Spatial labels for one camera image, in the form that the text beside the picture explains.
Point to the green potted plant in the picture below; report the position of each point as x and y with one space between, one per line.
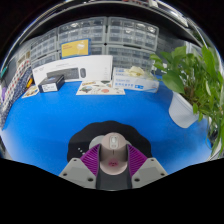
190 80

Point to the long white keyboard box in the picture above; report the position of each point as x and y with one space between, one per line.
96 66

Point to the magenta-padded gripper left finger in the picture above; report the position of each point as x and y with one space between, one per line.
80 170

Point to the yellow and blue box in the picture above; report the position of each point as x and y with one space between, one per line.
75 48

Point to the black flower-shaped mouse pad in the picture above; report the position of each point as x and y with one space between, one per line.
83 136

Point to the white blue tissue box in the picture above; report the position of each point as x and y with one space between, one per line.
135 81

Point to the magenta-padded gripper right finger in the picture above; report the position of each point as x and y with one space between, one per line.
146 170

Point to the large blue table mat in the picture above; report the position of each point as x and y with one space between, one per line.
50 120

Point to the grey wall shelf unit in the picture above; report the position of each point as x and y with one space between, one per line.
100 11

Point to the small black box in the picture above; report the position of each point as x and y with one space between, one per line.
51 84

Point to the red blue plaid cloth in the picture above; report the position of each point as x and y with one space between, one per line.
15 81

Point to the beige computer mouse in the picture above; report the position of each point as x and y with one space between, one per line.
113 155

